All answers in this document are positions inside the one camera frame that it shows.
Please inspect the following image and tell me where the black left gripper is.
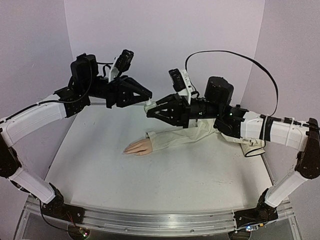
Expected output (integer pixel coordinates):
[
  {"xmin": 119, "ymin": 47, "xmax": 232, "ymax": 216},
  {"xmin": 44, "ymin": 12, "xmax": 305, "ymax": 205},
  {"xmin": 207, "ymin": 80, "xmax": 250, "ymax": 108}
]
[{"xmin": 84, "ymin": 74, "xmax": 154, "ymax": 108}]

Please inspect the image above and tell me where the clear nail polish bottle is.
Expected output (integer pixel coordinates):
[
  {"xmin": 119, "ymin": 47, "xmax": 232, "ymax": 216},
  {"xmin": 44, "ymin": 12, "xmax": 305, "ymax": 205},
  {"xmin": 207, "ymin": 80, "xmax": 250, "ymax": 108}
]
[{"xmin": 143, "ymin": 99, "xmax": 157, "ymax": 114}]

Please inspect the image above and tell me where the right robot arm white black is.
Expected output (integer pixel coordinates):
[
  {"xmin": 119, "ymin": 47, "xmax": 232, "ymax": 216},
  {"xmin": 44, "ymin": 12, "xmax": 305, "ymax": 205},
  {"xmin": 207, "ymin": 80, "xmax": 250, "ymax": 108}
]
[{"xmin": 144, "ymin": 76, "xmax": 320, "ymax": 229}]

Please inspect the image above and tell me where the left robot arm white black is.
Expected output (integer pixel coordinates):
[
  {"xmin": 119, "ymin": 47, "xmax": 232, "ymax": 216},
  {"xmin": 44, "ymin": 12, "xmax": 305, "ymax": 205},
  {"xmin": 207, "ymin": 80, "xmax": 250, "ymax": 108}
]
[{"xmin": 0, "ymin": 50, "xmax": 153, "ymax": 219}]

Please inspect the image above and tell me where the beige sleeve cloth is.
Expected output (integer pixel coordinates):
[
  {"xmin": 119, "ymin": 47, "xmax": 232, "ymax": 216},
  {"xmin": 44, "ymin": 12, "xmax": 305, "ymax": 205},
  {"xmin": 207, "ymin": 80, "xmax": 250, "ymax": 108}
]
[{"xmin": 146, "ymin": 119, "xmax": 266, "ymax": 158}]

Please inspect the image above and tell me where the mannequin hand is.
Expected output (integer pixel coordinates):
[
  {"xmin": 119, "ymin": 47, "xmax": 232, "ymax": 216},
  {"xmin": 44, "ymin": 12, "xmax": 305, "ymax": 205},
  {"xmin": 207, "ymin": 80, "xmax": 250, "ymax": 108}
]
[{"xmin": 123, "ymin": 138, "xmax": 153, "ymax": 156}]

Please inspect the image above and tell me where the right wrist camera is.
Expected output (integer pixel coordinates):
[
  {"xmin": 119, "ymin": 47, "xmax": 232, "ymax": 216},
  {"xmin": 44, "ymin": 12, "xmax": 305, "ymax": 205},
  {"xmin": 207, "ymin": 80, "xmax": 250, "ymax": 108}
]
[{"xmin": 168, "ymin": 68, "xmax": 198, "ymax": 104}]

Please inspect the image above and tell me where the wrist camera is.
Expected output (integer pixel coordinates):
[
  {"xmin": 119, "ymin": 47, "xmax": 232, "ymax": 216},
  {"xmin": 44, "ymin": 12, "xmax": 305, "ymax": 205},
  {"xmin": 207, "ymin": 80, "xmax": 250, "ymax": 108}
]
[
  {"xmin": 108, "ymin": 49, "xmax": 134, "ymax": 82},
  {"xmin": 168, "ymin": 68, "xmax": 198, "ymax": 104}
]

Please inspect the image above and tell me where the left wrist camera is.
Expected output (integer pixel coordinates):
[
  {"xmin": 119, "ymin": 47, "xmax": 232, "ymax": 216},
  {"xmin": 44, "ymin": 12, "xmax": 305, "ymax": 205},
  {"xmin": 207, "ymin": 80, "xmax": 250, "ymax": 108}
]
[{"xmin": 108, "ymin": 49, "xmax": 134, "ymax": 82}]

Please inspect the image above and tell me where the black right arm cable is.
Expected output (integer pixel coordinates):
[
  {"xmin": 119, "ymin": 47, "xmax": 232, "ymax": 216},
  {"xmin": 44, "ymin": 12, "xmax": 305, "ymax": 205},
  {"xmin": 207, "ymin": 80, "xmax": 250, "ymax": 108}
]
[{"xmin": 184, "ymin": 50, "xmax": 320, "ymax": 131}]

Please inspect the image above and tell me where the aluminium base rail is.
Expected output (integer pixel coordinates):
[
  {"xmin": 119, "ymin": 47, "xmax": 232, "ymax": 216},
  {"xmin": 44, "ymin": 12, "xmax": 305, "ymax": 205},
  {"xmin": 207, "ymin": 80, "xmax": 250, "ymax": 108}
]
[{"xmin": 14, "ymin": 196, "xmax": 302, "ymax": 240}]

